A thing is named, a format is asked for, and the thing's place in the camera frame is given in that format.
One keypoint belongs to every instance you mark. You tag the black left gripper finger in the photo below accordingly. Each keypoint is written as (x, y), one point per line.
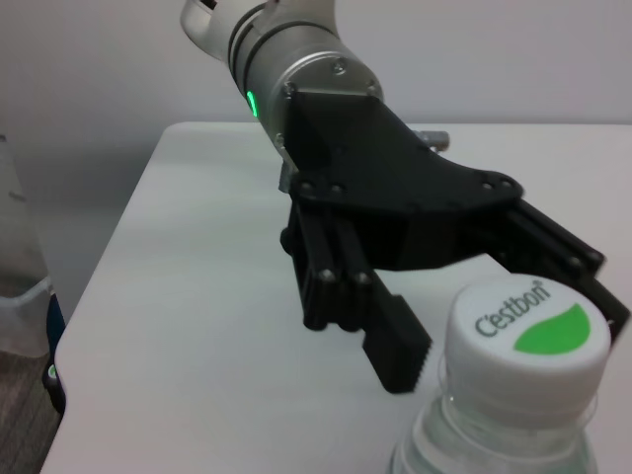
(390, 340)
(558, 247)

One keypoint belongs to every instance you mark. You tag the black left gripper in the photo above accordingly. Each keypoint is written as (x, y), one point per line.
(385, 173)

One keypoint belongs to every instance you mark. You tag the clear water bottle green label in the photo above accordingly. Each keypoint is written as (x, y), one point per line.
(518, 321)

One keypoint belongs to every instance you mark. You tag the clear plastic storage box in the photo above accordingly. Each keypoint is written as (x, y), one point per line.
(20, 257)

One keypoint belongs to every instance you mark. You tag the blue device with green light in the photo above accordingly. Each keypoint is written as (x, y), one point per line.
(55, 345)

